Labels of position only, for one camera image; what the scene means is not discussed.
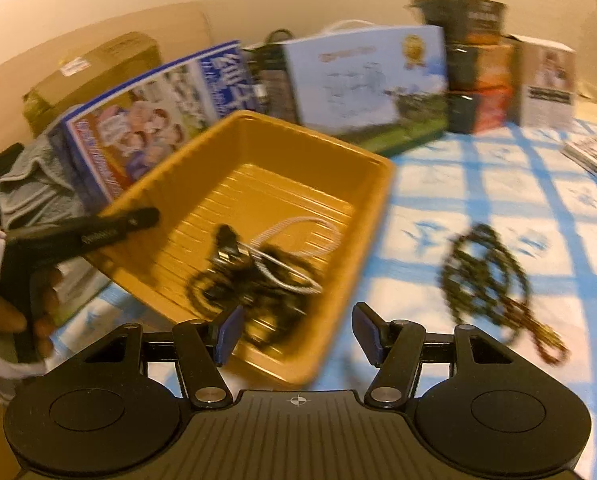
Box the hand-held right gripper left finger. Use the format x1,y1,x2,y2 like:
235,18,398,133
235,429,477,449
81,304,244,407

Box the green white milk carton box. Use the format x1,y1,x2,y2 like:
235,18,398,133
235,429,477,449
248,19,450,157

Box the taped cardboard box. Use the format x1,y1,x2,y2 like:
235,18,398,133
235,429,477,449
21,31,162,136

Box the white software book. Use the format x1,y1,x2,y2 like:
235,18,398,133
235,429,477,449
561,135,597,187

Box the white pearl necklace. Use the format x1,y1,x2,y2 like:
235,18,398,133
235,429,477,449
251,216,343,297

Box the yellow plastic tray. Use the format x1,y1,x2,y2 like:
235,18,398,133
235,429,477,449
86,109,398,390

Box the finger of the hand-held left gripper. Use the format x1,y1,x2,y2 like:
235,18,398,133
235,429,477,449
6,206,160,273

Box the black cylinder pendant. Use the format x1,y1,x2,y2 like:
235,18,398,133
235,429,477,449
214,224,242,258

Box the grey instant noodle bowl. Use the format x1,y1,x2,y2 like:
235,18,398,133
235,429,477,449
409,0,508,46

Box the dark orange instant noodle bowl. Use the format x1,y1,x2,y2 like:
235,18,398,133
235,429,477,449
446,42,514,92

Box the blue milk carton box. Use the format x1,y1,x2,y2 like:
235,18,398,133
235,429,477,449
48,40,259,213

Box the grey towel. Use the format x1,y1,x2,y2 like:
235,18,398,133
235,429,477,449
0,135,92,233

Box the pale printed box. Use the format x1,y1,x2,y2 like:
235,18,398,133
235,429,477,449
56,257,112,326

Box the cables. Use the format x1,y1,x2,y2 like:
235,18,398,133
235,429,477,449
187,245,322,356

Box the small white product box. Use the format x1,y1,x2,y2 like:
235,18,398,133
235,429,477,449
509,34,578,130

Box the dark green bead necklace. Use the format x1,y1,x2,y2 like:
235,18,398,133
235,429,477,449
439,222,570,367

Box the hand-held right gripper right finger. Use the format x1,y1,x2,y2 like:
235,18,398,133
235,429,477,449
353,302,517,405

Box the person's left hand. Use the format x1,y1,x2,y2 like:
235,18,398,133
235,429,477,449
0,265,65,390

